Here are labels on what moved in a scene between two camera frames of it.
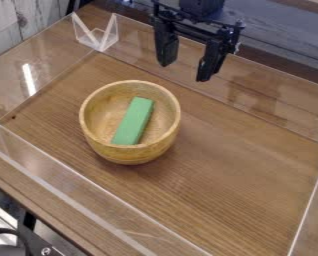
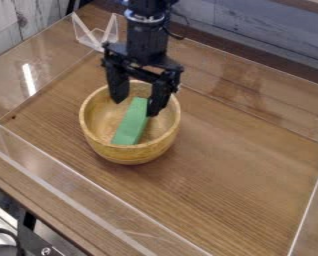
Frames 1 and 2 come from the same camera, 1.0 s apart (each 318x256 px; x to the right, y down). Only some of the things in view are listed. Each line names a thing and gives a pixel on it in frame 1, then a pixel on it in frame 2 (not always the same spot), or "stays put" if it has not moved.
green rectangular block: [135, 122] stays put
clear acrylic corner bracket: [96, 38] stays put
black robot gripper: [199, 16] → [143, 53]
